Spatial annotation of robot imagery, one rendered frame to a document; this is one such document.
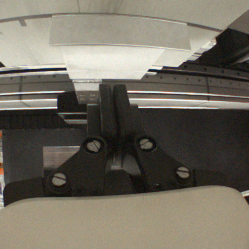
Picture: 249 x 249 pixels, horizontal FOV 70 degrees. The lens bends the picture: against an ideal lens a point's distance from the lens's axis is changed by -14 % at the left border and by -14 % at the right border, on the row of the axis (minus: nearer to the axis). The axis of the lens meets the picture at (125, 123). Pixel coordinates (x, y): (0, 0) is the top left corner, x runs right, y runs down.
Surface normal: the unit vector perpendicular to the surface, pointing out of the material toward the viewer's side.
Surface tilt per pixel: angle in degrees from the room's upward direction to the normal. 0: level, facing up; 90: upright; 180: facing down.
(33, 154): 90
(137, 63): 0
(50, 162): 90
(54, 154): 90
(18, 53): 0
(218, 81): 90
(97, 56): 0
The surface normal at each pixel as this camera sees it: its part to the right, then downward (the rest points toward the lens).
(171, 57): 0.03, 1.00
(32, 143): 0.17, -0.08
